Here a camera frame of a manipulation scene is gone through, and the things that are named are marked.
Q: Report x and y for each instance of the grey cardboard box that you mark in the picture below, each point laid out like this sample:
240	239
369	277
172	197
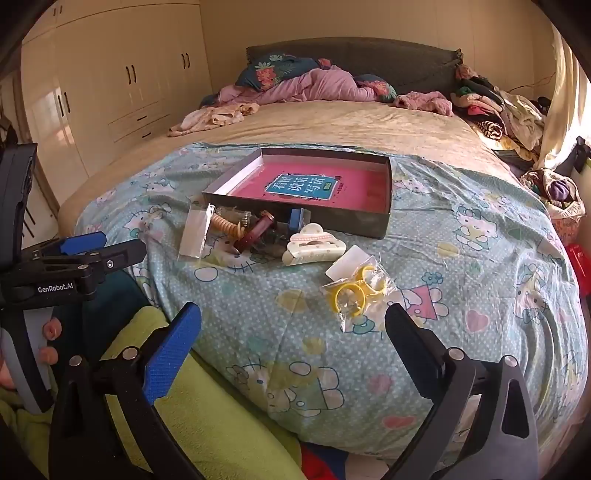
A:
323	217

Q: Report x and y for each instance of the person's left hand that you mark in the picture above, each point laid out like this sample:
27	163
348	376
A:
51	328

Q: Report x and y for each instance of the purple quilt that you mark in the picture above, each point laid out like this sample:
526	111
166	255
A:
323	85

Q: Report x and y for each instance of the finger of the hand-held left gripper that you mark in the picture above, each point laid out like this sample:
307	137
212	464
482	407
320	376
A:
74	244
117	261

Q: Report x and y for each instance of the clear plastic bag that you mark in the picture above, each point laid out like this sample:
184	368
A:
194	233

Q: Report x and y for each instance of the beige bedspread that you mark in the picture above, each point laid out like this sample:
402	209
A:
323	124

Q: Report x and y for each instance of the bag of clothes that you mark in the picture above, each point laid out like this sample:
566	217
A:
561	194

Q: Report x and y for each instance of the cream wardrobe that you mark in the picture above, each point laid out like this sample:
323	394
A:
115	92

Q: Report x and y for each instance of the blue jewelry box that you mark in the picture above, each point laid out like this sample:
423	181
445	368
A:
297	219

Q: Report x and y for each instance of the pile of clothes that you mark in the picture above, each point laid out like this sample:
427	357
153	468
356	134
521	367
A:
498	110

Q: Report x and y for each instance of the person's green clothing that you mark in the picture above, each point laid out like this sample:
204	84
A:
207	415

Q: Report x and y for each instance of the floral pillow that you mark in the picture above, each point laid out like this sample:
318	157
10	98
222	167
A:
268	69

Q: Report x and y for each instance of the cartoon printed bedsheet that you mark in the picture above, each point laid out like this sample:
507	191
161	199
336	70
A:
461	258

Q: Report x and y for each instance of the dark teal cloth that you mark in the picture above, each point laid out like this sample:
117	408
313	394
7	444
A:
124	295

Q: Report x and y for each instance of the small black object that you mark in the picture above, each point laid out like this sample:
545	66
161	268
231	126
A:
579	154

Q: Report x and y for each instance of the bag of yellow rings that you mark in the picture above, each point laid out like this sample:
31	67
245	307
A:
348	295

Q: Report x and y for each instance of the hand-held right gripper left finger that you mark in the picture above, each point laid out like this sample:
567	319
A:
171	350

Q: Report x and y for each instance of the dark grey headboard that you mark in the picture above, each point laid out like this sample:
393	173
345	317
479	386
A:
369	60

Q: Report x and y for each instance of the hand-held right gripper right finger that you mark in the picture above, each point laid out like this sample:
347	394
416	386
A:
415	344

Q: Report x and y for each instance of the cream crumpled clothing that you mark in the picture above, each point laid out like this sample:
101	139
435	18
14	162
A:
212	117

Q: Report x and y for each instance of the red and blue cloth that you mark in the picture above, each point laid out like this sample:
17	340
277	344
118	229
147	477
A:
323	464

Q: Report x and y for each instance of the white hair claw clip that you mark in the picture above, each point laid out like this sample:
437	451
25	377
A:
307	249

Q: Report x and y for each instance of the pink fuzzy cloth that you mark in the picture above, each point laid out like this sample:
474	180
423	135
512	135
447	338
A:
425	101

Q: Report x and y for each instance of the red object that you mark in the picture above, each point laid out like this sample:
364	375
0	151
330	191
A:
581	265

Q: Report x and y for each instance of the cream curtain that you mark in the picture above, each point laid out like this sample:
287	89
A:
563	92

